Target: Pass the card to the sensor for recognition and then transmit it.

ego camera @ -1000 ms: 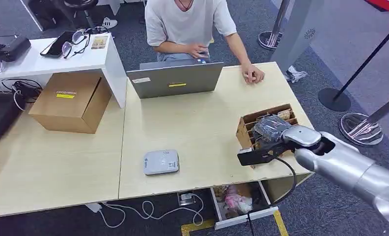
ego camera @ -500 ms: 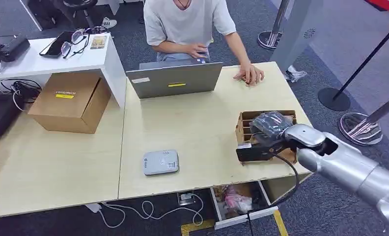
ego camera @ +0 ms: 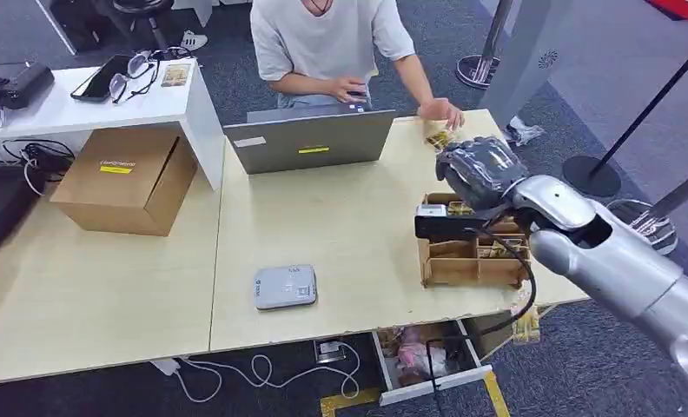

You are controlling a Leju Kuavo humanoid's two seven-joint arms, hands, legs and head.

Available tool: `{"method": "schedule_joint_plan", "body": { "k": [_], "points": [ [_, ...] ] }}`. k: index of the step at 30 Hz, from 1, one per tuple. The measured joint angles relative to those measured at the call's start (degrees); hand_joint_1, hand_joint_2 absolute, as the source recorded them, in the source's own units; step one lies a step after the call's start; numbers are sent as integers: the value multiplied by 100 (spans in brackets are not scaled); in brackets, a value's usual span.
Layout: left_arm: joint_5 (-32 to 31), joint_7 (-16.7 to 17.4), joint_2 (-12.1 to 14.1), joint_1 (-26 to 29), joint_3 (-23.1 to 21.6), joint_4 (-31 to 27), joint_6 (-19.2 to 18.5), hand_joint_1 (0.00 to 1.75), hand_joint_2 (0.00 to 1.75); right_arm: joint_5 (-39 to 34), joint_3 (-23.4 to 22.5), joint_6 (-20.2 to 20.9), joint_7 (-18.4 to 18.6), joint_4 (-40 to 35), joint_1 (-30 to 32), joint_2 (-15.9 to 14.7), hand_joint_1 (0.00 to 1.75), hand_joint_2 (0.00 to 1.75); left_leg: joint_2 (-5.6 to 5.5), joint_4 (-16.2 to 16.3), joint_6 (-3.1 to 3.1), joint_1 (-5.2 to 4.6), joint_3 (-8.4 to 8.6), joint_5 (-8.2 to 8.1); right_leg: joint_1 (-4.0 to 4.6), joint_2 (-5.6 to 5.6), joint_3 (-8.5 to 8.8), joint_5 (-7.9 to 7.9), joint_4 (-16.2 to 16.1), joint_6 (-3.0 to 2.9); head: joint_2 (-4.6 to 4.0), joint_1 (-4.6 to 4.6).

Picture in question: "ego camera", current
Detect black stanchion with round base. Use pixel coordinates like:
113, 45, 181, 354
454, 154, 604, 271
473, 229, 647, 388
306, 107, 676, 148
561, 31, 688, 199

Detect tangled black cables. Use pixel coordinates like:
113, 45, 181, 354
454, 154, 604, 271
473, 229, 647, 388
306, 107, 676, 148
0, 138, 76, 198

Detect white open tray box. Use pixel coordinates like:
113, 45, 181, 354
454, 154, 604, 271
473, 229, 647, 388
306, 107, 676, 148
371, 319, 493, 407

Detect brown cardboard box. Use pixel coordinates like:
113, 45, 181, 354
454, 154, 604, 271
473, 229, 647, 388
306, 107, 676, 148
50, 127, 199, 238

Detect white side table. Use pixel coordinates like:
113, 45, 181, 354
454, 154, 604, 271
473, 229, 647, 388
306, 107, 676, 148
0, 56, 226, 192

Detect white shoe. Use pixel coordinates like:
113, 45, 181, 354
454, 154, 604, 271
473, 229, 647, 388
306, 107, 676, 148
179, 29, 209, 52

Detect person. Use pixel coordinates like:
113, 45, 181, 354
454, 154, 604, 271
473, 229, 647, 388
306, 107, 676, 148
249, 0, 466, 132

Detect white power adapter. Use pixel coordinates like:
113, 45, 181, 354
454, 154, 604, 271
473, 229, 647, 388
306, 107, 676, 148
149, 359, 182, 379

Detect black bin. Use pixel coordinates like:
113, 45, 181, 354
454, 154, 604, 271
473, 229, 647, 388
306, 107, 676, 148
48, 0, 115, 54

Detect person's right hand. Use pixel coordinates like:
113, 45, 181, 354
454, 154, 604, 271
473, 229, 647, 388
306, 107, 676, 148
327, 76, 370, 105

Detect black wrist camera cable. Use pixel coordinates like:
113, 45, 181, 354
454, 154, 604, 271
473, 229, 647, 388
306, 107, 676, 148
423, 226, 539, 394

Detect dark-framed glasses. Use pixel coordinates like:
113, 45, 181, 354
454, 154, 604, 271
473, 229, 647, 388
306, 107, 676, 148
148, 45, 194, 63

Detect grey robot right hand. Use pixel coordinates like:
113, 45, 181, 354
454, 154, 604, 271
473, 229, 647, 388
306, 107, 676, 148
433, 136, 530, 212

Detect wooden card box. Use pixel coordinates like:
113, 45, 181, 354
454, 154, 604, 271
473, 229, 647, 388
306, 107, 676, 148
417, 192, 533, 291

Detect red carpet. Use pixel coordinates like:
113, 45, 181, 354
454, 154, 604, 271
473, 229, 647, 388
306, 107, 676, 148
645, 0, 688, 31

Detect black stool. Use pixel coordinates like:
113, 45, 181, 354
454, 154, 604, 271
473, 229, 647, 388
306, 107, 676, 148
110, 0, 175, 52

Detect pink plastic bag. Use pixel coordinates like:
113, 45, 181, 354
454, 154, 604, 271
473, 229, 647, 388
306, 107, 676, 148
394, 338, 450, 382

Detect grey laptop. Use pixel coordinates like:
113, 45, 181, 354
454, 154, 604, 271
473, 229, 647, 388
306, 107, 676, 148
222, 102, 398, 176

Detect clear-lens glasses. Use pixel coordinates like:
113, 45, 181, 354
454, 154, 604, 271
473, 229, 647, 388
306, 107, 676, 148
108, 51, 161, 107

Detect person's left hand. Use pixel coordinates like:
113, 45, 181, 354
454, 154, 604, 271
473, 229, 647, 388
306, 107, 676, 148
417, 96, 466, 132

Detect small grey device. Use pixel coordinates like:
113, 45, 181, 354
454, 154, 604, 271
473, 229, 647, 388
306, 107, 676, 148
253, 263, 319, 313

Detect chrome stanchion with round base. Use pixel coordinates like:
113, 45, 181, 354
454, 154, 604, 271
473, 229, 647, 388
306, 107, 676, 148
605, 161, 688, 256
454, 0, 515, 91

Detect white cable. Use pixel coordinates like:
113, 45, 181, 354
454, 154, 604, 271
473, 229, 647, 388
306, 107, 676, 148
173, 341, 361, 405

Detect black device box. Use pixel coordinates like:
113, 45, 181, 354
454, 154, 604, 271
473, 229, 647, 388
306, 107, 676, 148
0, 61, 56, 111

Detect crumpled clear plastic wrapper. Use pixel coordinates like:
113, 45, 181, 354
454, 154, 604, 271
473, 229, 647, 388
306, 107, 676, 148
500, 115, 546, 148

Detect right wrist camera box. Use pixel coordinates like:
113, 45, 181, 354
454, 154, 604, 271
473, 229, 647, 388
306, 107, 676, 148
413, 203, 496, 243

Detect small grey charger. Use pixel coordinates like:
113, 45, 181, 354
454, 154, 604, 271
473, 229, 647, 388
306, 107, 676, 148
314, 340, 347, 366

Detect black smartphone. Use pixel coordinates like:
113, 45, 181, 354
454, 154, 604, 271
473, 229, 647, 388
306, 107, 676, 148
69, 54, 133, 104

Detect grey standing column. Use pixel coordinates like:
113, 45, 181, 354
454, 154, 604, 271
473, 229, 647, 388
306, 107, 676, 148
477, 0, 578, 129

